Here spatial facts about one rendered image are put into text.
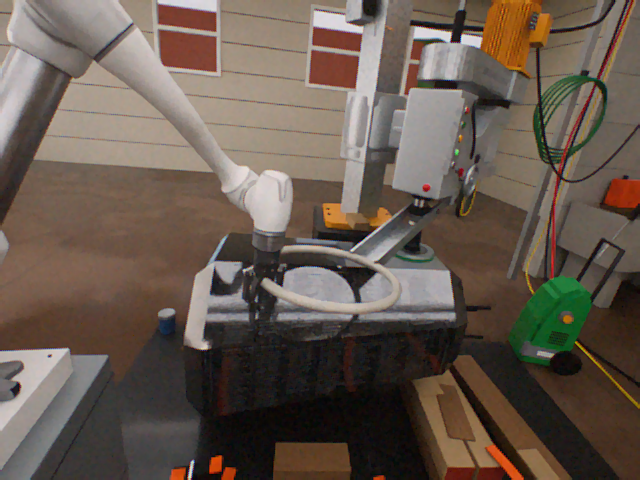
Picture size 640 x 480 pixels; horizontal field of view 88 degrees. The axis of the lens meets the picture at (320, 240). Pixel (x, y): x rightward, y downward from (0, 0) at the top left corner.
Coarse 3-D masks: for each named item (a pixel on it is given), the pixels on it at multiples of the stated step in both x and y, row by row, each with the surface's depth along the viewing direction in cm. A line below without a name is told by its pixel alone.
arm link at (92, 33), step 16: (32, 0) 52; (48, 0) 51; (64, 0) 51; (80, 0) 52; (96, 0) 53; (112, 0) 56; (32, 16) 58; (48, 16) 53; (64, 16) 53; (80, 16) 53; (96, 16) 54; (112, 16) 55; (128, 16) 59; (48, 32) 60; (64, 32) 55; (80, 32) 54; (96, 32) 55; (112, 32) 56; (80, 48) 57; (96, 48) 56
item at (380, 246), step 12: (408, 204) 156; (444, 204) 159; (396, 216) 148; (432, 216) 151; (384, 228) 143; (396, 228) 148; (408, 228) 147; (420, 228) 145; (372, 240) 138; (384, 240) 141; (396, 240) 132; (408, 240) 139; (360, 252) 133; (372, 252) 134; (384, 252) 126; (396, 252) 133; (360, 264) 129
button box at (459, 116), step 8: (464, 104) 122; (456, 112) 124; (456, 120) 125; (456, 128) 125; (464, 128) 130; (456, 136) 126; (448, 144) 128; (456, 144) 128; (448, 152) 129; (448, 160) 130; (456, 160) 134; (448, 168) 130
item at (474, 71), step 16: (432, 48) 123; (448, 48) 120; (464, 48) 119; (432, 64) 124; (448, 64) 121; (464, 64) 121; (480, 64) 127; (496, 64) 140; (432, 80) 130; (448, 80) 125; (464, 80) 124; (480, 80) 132; (496, 80) 146; (512, 80) 163; (528, 80) 182; (480, 96) 172; (496, 96) 163; (512, 96) 168
